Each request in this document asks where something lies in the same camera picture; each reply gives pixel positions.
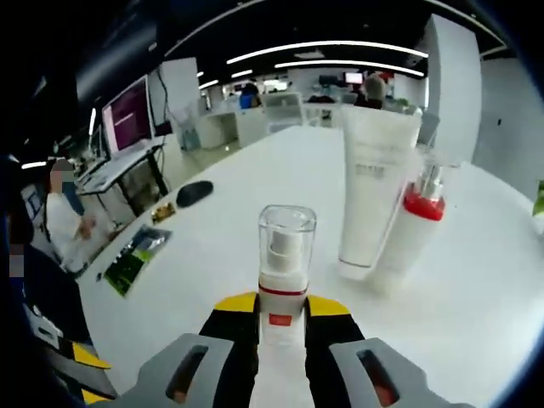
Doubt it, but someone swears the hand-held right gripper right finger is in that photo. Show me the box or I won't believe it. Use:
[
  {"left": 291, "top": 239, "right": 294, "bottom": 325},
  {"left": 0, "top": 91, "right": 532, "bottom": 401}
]
[{"left": 303, "top": 294, "right": 439, "bottom": 408}]

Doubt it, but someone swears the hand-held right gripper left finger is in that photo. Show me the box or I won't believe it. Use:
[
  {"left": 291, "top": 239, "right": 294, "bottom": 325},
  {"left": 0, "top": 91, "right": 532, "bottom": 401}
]
[{"left": 134, "top": 291, "right": 261, "bottom": 407}]

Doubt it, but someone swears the small red label skincare bottle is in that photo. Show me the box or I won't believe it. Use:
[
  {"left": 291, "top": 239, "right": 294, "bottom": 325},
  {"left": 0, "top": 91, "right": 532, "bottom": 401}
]
[{"left": 250, "top": 204, "right": 318, "bottom": 408}]

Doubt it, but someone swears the green and dark packet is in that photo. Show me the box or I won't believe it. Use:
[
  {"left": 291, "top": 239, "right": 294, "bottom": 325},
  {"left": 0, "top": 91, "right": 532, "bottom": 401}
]
[{"left": 103, "top": 224, "right": 173, "bottom": 298}]

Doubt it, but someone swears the red collar skincare bottle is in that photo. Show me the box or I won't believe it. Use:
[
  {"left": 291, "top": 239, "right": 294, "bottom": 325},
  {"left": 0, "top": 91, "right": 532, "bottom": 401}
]
[{"left": 367, "top": 146, "right": 458, "bottom": 297}]

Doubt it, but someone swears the white skincare tube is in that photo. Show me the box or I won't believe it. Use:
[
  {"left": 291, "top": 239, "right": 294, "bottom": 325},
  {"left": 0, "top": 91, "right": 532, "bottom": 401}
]
[{"left": 337, "top": 105, "right": 424, "bottom": 281}]

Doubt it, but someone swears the gold foil packet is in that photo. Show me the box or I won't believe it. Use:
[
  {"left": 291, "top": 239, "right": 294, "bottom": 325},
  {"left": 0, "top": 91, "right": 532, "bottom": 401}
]
[{"left": 150, "top": 201, "right": 178, "bottom": 225}]

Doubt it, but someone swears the black computer mouse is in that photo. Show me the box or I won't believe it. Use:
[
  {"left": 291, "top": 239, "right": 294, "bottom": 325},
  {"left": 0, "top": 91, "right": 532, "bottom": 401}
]
[{"left": 175, "top": 179, "right": 214, "bottom": 208}]

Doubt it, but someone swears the white desk with black legs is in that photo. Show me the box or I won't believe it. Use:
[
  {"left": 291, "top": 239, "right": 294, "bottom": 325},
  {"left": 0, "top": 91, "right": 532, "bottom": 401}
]
[{"left": 76, "top": 142, "right": 169, "bottom": 218}]

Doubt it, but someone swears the purple-screen monitor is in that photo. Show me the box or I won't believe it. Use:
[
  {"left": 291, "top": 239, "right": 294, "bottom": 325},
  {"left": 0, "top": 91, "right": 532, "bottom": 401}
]
[{"left": 100, "top": 75, "right": 155, "bottom": 156}]

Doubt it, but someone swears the green potted plant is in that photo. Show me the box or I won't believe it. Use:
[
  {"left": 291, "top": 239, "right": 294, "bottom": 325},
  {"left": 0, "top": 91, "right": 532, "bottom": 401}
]
[{"left": 533, "top": 180, "right": 544, "bottom": 235}]

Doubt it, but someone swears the long ceiling light strip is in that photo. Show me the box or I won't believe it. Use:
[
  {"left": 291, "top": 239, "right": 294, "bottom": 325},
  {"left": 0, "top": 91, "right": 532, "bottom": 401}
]
[
  {"left": 274, "top": 59, "right": 426, "bottom": 77},
  {"left": 226, "top": 40, "right": 429, "bottom": 65}
]

